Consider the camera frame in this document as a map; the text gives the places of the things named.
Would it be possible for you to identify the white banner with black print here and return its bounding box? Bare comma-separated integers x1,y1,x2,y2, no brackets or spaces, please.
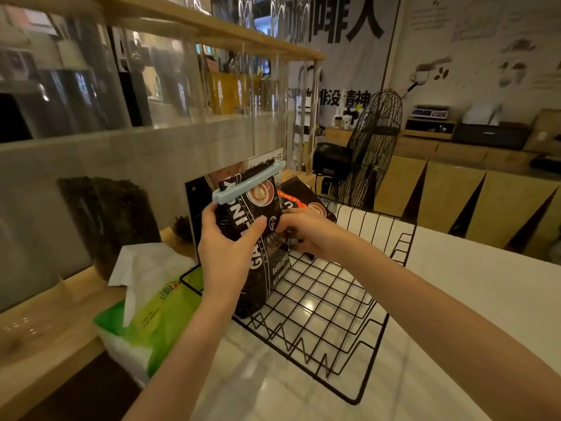
280,0,402,128

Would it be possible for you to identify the wooden counter with black triangles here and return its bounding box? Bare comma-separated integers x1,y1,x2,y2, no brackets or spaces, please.
323,127,561,264

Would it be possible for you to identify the clear acrylic screen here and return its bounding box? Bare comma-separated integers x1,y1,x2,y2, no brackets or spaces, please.
0,0,326,314

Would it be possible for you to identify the black printer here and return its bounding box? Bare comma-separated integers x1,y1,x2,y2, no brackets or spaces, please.
451,121,532,151

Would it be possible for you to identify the dark furry object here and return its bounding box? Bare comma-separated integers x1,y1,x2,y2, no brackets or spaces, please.
57,176,162,282

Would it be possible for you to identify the black wire basket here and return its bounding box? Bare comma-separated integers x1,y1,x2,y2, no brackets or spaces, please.
180,195,417,406

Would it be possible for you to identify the wooden shelf board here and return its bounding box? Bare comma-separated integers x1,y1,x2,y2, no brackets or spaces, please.
85,0,326,63

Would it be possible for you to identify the digital weighing scale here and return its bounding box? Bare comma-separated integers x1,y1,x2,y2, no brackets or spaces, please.
410,104,451,121

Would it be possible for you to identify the person's left forearm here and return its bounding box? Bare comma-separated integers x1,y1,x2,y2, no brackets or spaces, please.
123,292,249,421

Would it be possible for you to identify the black chair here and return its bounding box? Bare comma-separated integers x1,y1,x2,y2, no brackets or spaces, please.
312,142,352,197

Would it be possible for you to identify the green tissue pack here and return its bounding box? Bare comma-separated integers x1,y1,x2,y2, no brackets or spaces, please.
92,243,205,387

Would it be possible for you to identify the person's right hand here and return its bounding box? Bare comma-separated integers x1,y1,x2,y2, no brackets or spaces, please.
276,208,352,262

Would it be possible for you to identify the black coffee bag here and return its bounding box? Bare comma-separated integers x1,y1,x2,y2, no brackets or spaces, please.
277,176,337,260
217,160,292,319

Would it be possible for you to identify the person's left hand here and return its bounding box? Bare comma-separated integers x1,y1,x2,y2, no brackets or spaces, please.
198,202,268,298

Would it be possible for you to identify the person's right forearm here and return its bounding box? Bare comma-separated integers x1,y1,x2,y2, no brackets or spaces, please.
344,233,561,421

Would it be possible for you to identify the small wooden box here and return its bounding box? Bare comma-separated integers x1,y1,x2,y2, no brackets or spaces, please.
403,118,457,141

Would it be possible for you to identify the black standing fan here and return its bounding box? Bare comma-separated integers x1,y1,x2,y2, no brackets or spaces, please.
337,88,404,211

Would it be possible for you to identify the light blue bag clip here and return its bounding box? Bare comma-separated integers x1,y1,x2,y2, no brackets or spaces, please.
212,160,287,205

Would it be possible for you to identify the yellow box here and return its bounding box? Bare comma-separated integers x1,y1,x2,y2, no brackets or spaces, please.
208,72,240,115

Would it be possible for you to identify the brown cardboard box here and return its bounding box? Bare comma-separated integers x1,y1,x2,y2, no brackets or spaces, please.
523,108,561,155

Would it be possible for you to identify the orange bag clip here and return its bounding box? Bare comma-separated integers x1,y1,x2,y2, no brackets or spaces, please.
277,189,309,210

